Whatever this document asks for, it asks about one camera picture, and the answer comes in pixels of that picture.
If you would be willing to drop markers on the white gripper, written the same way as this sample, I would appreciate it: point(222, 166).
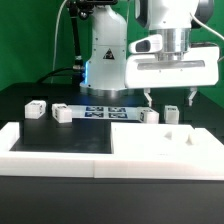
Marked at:
point(198, 68)

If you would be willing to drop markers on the white square tabletop part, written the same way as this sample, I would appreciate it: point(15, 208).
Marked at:
point(140, 141)

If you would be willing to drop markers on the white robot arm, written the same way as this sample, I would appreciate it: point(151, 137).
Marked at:
point(166, 58)

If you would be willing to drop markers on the white fiducial tag strip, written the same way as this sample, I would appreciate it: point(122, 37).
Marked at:
point(103, 112)

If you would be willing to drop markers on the white U-shaped obstacle fence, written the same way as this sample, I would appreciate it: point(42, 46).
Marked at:
point(50, 164)

